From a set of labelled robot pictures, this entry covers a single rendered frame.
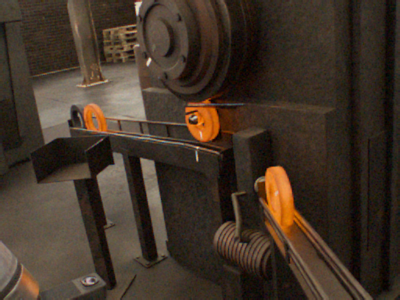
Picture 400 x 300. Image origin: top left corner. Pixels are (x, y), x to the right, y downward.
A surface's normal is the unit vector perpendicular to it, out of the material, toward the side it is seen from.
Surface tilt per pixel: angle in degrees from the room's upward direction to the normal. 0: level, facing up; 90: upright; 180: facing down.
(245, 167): 90
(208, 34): 91
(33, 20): 90
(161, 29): 90
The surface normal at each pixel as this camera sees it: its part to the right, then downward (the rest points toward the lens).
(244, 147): -0.76, 0.31
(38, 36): 0.64, 0.18
